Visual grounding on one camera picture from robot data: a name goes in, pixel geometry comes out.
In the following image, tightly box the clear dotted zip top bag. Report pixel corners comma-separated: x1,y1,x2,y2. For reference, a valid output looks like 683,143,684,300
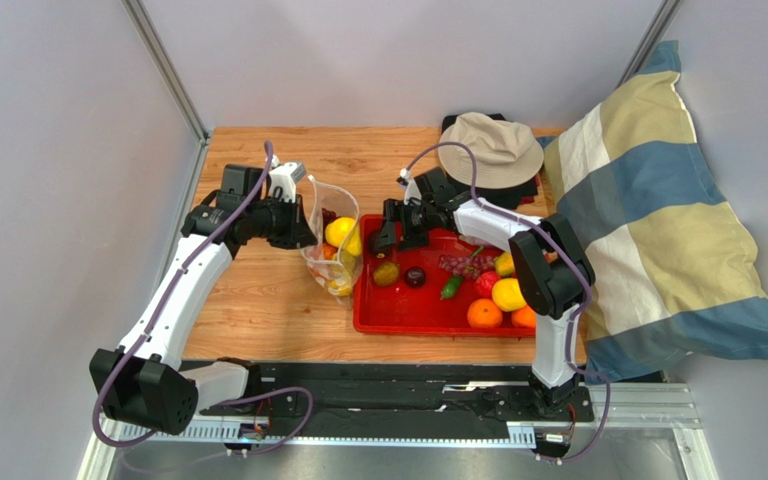
301,175,363,306

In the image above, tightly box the red strawberry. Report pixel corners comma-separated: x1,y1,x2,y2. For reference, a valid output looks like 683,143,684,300
473,271,501,299

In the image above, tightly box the aluminium base frame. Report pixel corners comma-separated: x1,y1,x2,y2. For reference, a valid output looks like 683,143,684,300
79,364,718,479

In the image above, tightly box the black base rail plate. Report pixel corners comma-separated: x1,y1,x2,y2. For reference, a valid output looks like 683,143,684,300
204,362,598,441

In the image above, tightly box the small green pepper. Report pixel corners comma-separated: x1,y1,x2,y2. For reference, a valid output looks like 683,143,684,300
440,275,464,300

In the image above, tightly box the yellow green mango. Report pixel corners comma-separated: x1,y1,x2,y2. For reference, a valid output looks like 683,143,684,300
494,252,515,278

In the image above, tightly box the red plastic tray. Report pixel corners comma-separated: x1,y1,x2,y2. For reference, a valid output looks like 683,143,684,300
353,229,535,338

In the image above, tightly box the right aluminium frame post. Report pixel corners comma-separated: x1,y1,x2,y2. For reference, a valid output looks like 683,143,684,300
617,0,684,86

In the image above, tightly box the yellow lemon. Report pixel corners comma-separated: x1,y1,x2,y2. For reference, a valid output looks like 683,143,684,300
491,278,527,312

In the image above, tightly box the aluminium frame post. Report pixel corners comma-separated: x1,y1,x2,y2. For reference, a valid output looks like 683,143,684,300
617,0,684,86
122,0,210,145

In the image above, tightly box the small orange pumpkin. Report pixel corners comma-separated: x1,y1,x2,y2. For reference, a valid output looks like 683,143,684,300
321,242,339,261

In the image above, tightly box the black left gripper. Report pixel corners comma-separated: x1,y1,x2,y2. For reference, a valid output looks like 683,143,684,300
247,194,318,251

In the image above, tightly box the yellow banana bunch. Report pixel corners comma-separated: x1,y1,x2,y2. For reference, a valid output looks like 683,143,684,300
325,255,357,297

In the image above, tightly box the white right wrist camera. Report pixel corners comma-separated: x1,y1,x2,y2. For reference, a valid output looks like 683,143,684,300
397,168,422,204

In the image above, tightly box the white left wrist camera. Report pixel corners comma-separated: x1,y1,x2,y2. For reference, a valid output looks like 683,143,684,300
268,161,307,203

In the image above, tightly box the brown kiwi fruit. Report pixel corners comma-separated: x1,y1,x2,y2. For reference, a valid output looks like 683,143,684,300
372,261,401,287

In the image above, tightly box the beige bucket hat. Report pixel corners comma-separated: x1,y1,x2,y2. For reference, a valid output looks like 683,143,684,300
437,111,545,190

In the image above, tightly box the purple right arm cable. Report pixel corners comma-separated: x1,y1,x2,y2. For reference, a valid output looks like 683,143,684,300
403,140,615,465

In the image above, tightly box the dark purple grape bunch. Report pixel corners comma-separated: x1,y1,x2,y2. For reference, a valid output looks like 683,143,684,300
321,208,338,227

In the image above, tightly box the blue yellow striped pillow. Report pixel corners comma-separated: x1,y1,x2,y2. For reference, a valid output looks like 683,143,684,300
543,41,768,381

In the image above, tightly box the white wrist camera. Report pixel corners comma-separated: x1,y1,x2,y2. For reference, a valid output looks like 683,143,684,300
397,168,422,204
268,161,307,203

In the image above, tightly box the yellow pear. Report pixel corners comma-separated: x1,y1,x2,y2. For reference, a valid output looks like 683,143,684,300
324,217,363,257

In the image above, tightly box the dark purple plum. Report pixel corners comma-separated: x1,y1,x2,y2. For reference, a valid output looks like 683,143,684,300
403,266,427,288

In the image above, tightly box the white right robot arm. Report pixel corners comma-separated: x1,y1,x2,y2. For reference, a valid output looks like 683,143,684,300
372,168,595,415

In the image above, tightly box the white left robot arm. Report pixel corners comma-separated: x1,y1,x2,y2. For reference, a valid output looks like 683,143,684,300
89,161,317,435

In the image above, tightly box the orange fruit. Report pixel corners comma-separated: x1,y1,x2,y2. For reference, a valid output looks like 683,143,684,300
510,306,537,330
466,298,504,329

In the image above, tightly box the light purple grape bunch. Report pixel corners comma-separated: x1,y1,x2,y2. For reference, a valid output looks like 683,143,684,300
438,254,495,279

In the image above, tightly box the left aluminium frame post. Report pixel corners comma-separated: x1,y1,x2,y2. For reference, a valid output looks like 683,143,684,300
122,0,210,145

